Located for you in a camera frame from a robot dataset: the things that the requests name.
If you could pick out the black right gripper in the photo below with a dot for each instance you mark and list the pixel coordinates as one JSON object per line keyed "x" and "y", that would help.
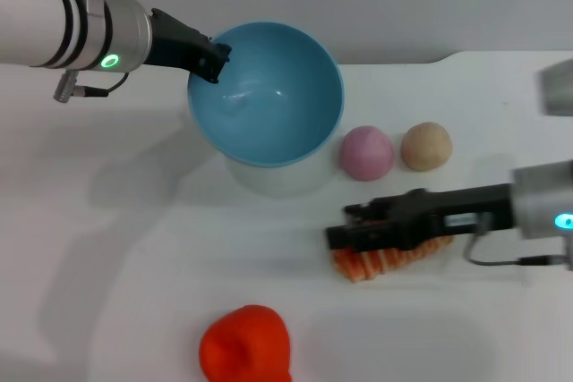
{"x": 425, "y": 216}

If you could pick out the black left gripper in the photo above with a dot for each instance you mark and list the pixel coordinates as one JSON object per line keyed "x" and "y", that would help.
{"x": 174, "y": 44}

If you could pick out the blue plastic bowl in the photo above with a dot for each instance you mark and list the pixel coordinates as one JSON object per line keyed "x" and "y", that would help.
{"x": 277, "y": 109}

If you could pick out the orange toy mandarin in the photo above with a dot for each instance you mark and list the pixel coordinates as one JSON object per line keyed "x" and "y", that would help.
{"x": 246, "y": 346}

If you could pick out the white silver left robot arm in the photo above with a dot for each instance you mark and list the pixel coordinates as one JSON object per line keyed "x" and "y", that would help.
{"x": 45, "y": 19}

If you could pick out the orange striped bread loaf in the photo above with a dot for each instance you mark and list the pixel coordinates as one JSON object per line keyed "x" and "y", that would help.
{"x": 371, "y": 263}

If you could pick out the pink round bun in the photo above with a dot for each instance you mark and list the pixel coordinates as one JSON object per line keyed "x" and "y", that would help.
{"x": 365, "y": 154}

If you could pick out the beige round bun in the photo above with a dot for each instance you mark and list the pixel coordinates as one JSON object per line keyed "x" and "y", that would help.
{"x": 426, "y": 147}

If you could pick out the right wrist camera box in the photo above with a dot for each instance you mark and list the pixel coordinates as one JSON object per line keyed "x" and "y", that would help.
{"x": 557, "y": 87}

